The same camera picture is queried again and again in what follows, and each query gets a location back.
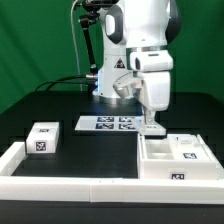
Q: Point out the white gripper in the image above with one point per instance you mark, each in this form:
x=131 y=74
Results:
x=153 y=89

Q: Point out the white cabinet door panel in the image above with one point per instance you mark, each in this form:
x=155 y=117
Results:
x=150 y=128
x=187 y=147

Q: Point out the white cabinet body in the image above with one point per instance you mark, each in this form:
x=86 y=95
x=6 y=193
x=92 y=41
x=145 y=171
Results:
x=155 y=161

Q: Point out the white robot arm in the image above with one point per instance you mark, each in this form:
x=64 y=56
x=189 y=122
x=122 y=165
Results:
x=133 y=26

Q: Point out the white fiducial marker sheet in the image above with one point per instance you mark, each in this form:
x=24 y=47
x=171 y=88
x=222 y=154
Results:
x=105 y=123

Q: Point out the small white tagged box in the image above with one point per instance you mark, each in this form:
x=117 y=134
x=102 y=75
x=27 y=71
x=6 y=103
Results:
x=43 y=138

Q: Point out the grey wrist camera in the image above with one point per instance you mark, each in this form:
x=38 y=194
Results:
x=123 y=85

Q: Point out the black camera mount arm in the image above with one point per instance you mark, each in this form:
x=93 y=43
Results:
x=90 y=18

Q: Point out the white U-shaped fence frame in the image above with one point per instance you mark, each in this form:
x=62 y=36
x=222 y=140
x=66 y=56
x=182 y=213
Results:
x=103 y=189

